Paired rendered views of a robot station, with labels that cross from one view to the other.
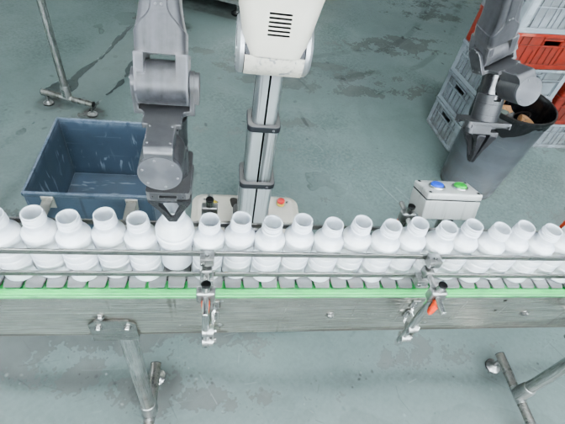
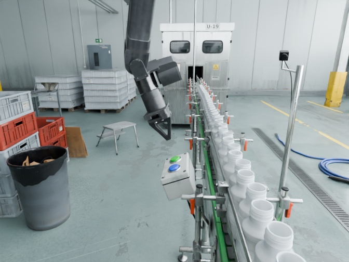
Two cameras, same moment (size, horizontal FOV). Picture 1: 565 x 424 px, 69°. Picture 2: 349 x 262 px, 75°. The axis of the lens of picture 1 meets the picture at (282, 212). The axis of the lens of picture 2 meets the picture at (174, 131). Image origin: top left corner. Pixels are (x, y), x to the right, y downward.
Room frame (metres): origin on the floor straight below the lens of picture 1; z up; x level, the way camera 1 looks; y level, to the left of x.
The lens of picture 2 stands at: (0.60, 0.21, 1.40)
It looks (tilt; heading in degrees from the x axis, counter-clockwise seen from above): 17 degrees down; 287
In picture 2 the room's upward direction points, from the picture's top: straight up
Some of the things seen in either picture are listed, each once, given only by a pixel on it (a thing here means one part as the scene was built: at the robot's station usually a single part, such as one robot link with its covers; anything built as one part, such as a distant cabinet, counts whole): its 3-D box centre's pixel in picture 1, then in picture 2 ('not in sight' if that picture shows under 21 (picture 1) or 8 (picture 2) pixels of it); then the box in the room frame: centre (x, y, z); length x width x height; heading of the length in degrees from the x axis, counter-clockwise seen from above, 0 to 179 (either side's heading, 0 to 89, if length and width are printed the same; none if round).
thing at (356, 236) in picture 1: (352, 247); (257, 243); (0.56, -0.16, 1.08); 0.06 x 0.06 x 0.17
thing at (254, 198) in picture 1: (251, 209); not in sight; (1.15, 0.13, 0.49); 0.13 x 0.13 x 0.40; 14
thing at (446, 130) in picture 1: (477, 123); (13, 190); (2.83, -1.31, 0.11); 0.61 x 0.41 x 0.22; 109
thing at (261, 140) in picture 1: (257, 162); not in sight; (1.15, 0.13, 0.74); 0.11 x 0.11 x 0.40; 14
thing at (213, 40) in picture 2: not in sight; (194, 77); (1.76, -5.17, 1.05); 1.60 x 1.40 x 2.10; 104
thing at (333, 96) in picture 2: not in sight; (335, 89); (-2.18, -8.44, 0.55); 0.40 x 0.40 x 1.10; 14
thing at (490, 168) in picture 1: (489, 145); (44, 187); (2.25, -1.18, 0.32); 0.45 x 0.45 x 0.64
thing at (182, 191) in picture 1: (170, 161); not in sight; (0.47, 0.19, 1.30); 0.10 x 0.07 x 0.07; 14
